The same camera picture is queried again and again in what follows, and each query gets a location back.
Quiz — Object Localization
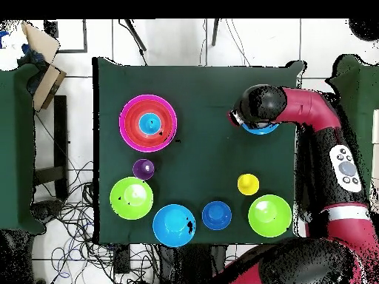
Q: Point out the light blue plastic bowl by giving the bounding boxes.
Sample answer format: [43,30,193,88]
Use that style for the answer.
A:
[241,121,280,136]
[152,203,197,249]

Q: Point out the yellow plastic cup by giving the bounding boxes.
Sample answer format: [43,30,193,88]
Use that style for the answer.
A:
[237,173,261,197]

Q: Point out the light blue plastic cup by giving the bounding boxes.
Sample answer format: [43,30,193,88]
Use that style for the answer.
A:
[138,112,163,136]

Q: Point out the orange plastic bowl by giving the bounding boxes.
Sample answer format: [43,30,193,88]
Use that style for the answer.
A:
[124,99,174,148]

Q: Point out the green plastic bowl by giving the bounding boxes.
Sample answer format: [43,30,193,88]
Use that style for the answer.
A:
[247,194,293,238]
[110,176,154,220]

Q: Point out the dark green tablecloth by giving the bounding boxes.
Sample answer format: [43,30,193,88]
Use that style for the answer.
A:
[325,54,379,190]
[92,56,306,246]
[0,63,46,235]

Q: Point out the black tripod leg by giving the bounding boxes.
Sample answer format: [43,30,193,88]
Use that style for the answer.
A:
[118,18,148,67]
[210,18,221,47]

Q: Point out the small dark blue bowl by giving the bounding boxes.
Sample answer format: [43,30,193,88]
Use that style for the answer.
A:
[201,200,232,231]

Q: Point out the purple plastic cup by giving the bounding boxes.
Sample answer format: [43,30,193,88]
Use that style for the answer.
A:
[132,158,155,181]

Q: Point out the large pink plastic bowl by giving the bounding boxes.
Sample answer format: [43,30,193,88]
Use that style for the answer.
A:
[118,94,178,154]

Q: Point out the white box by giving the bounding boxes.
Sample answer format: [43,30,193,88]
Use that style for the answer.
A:
[371,109,379,218]

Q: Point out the black metal stand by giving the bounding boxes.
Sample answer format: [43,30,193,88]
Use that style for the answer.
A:
[33,95,70,202]

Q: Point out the black power strip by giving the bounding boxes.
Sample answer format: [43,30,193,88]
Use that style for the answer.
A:
[113,244,132,275]

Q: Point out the cardboard box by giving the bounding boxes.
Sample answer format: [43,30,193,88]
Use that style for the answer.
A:
[20,21,67,112]

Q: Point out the black equipment with knob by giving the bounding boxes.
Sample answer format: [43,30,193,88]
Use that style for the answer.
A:
[30,199,64,224]

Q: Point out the blue cloth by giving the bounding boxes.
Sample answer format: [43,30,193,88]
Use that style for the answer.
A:
[16,43,49,68]

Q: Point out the tangled black floor cables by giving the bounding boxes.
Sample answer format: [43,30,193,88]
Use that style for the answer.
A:
[32,159,162,284]

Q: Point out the blue cable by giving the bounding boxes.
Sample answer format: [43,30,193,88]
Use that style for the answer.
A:
[50,218,95,280]

